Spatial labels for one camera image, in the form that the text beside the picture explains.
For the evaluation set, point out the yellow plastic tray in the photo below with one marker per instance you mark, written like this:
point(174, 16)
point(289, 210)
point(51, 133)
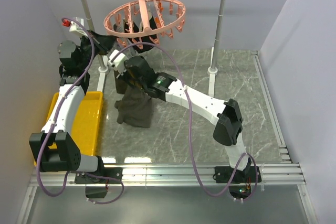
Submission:
point(86, 121)

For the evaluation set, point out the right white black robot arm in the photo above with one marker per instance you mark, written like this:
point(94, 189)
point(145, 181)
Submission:
point(224, 115)

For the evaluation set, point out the aluminium right side rail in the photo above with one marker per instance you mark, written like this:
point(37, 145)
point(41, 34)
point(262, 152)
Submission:
point(284, 153)

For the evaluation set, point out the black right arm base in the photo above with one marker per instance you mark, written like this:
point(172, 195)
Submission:
point(241, 186)

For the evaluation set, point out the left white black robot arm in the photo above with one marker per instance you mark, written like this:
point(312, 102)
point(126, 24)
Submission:
point(74, 61)

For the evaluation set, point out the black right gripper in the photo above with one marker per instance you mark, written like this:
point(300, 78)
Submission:
point(125, 76)

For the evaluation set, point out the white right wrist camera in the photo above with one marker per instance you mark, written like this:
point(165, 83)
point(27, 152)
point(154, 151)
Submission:
point(116, 62)

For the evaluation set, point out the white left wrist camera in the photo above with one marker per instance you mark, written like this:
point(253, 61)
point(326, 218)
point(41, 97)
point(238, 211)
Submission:
point(74, 28)

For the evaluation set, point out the dark grey boxer briefs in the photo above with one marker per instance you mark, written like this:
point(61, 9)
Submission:
point(135, 108)

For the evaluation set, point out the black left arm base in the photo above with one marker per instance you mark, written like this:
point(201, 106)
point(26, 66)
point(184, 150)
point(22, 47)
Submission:
point(97, 185)

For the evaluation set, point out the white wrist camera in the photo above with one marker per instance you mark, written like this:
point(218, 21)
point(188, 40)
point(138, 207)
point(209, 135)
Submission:
point(116, 62)
point(74, 28)

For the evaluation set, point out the pink round clip hanger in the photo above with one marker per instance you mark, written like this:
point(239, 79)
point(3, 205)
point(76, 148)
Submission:
point(147, 19)

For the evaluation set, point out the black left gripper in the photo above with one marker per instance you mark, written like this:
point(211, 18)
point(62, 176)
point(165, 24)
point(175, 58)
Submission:
point(103, 43)

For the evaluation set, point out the metal clothes rack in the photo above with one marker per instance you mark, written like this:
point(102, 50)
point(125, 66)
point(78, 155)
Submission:
point(212, 70)

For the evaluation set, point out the grey striped underwear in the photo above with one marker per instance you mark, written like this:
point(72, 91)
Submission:
point(122, 42)

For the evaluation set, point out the aluminium table edge rail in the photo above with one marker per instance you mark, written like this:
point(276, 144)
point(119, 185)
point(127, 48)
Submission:
point(211, 174)

